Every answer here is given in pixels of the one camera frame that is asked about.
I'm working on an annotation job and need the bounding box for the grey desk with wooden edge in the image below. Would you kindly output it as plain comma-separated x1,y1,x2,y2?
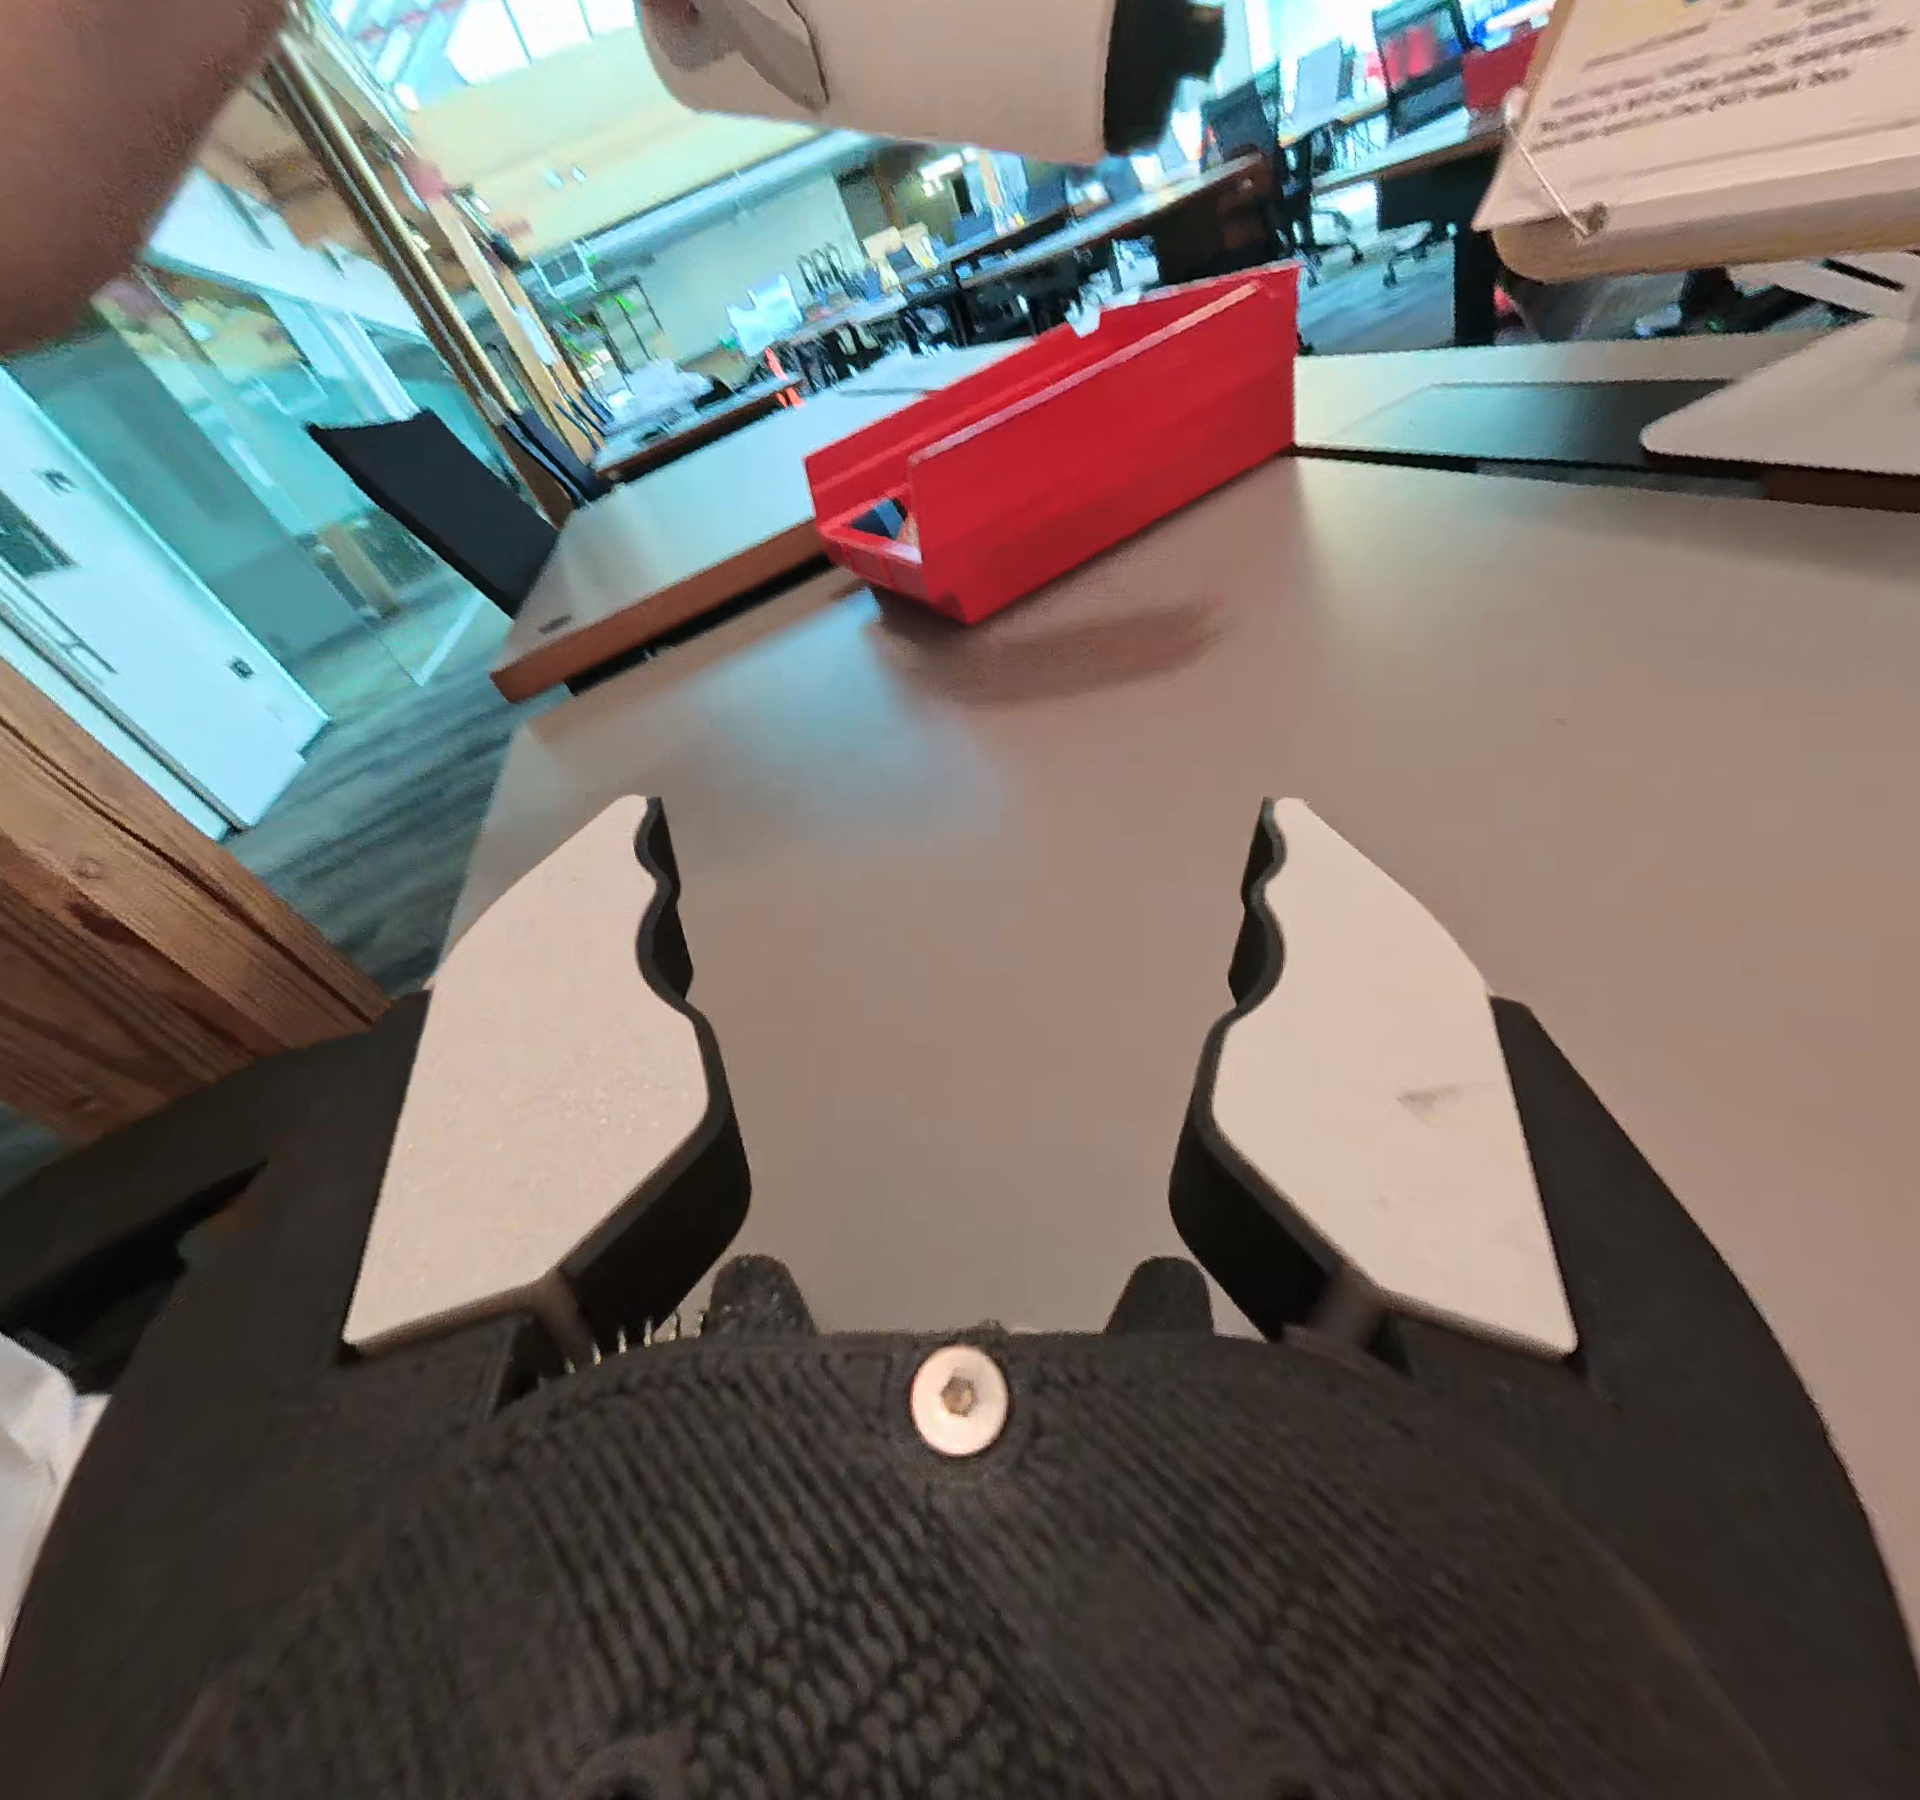
492,346,1028,700

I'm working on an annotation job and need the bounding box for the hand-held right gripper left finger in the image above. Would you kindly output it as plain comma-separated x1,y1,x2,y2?
348,796,747,1351

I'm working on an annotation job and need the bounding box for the red plastic bin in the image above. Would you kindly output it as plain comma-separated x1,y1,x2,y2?
809,264,1308,626

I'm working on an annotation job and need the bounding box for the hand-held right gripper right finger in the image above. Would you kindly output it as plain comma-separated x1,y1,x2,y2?
1173,796,1583,1361

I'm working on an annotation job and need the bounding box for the white stand base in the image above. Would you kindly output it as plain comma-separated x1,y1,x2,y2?
1646,256,1920,477

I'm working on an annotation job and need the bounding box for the person's left forearm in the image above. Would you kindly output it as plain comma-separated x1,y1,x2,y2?
0,0,408,355

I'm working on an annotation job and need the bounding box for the white cylinder with black cap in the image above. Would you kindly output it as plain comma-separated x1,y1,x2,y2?
616,0,1232,170

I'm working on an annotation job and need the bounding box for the wooden pillar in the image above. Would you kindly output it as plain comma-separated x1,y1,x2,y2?
0,668,392,1141

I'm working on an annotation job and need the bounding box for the instruction sheet board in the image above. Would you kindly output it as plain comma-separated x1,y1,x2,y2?
1485,0,1920,287

